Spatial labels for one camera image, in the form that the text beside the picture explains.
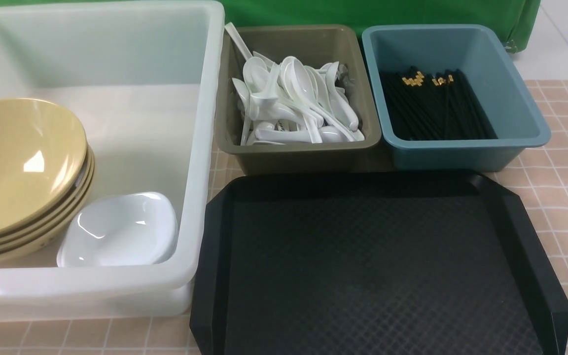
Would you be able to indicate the tan noodle bowl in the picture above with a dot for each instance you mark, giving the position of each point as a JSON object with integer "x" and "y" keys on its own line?
{"x": 42, "y": 149}

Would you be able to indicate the white spoon red handle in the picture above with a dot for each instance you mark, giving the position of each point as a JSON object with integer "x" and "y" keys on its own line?
{"x": 340, "y": 107}

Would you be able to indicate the bottom stacked tan bowl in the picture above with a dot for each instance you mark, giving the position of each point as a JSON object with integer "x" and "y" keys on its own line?
{"x": 49, "y": 231}

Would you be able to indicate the middle stacked tan bowl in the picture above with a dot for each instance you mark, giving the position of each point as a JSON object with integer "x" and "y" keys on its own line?
{"x": 13, "y": 237}

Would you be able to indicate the pile of white spoons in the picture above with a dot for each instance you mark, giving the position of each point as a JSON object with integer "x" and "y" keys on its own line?
{"x": 270, "y": 116}

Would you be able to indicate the top white soup spoon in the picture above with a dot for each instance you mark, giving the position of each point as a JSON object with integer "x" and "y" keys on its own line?
{"x": 303, "y": 92}

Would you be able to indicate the black plastic serving tray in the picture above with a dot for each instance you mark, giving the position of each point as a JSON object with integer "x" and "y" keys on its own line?
{"x": 378, "y": 263}

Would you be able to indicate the white spoon leaning on rim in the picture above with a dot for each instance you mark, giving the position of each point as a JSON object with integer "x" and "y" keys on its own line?
{"x": 238, "y": 40}

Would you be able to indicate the olive plastic spoon bin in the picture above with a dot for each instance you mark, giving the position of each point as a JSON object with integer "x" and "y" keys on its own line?
{"x": 313, "y": 45}

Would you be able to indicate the white dish in tub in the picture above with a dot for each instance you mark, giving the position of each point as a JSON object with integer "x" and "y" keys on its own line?
{"x": 121, "y": 230}

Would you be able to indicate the bundle of black chopsticks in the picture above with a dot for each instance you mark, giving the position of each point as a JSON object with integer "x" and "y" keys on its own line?
{"x": 438, "y": 106}

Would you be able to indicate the large white plastic tub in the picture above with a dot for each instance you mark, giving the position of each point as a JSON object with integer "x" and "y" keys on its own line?
{"x": 142, "y": 76}

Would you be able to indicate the blue plastic chopstick bin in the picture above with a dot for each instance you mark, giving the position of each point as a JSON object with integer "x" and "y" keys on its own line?
{"x": 476, "y": 50}

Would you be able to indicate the green cloth backdrop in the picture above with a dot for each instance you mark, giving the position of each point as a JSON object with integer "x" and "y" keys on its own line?
{"x": 511, "y": 20}

